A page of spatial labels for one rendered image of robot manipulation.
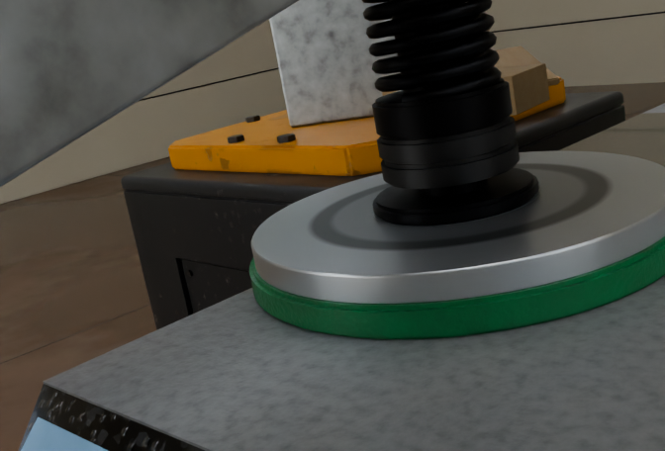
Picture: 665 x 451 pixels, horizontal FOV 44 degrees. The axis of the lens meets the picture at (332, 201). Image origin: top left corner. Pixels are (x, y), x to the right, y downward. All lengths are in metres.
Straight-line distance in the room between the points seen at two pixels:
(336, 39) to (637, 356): 1.00
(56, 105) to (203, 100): 6.86
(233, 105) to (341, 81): 5.97
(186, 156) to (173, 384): 1.01
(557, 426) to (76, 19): 0.18
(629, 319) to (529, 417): 0.08
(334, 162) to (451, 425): 0.81
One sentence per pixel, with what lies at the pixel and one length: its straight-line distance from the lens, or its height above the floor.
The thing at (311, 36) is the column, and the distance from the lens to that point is 1.27.
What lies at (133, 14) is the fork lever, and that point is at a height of 0.96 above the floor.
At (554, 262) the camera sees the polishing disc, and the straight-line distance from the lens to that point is 0.34.
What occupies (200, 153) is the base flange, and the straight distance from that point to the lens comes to 1.31.
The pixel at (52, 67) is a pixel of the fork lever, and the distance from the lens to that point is 0.21.
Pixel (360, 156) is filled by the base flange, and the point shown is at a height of 0.76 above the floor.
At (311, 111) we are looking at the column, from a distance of 1.29.
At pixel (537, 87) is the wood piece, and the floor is 0.80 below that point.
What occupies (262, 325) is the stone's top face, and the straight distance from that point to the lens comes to 0.38.
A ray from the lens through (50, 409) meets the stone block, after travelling 0.38.
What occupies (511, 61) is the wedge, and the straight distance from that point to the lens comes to 1.40.
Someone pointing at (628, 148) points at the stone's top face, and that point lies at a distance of 0.63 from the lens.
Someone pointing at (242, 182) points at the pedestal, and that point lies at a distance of 1.16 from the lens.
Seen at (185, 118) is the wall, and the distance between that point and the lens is 6.98.
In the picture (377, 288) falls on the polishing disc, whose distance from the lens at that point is 0.34.
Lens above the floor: 0.95
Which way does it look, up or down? 13 degrees down
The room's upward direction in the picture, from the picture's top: 10 degrees counter-clockwise
